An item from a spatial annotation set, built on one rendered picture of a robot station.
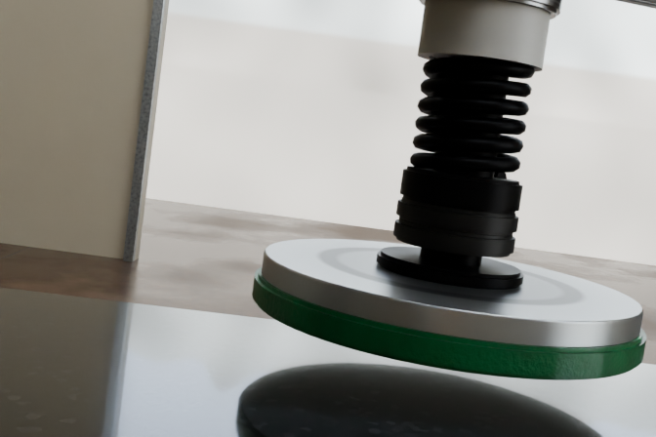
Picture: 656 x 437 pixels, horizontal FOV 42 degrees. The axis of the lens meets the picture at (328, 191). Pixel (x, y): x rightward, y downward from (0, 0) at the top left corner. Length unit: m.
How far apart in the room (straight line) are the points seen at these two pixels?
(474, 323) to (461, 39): 0.15
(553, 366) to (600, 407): 0.10
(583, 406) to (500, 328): 0.11
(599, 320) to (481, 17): 0.16
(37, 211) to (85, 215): 0.30
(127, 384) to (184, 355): 0.06
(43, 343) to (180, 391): 0.09
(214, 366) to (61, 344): 0.08
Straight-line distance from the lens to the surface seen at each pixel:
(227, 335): 0.52
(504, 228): 0.47
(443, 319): 0.39
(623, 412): 0.50
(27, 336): 0.48
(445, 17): 0.47
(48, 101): 5.50
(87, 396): 0.40
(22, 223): 5.58
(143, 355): 0.46
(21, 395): 0.39
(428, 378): 0.49
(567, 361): 0.41
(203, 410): 0.39
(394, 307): 0.39
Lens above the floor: 0.98
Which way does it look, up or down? 4 degrees down
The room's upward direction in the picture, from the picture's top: 8 degrees clockwise
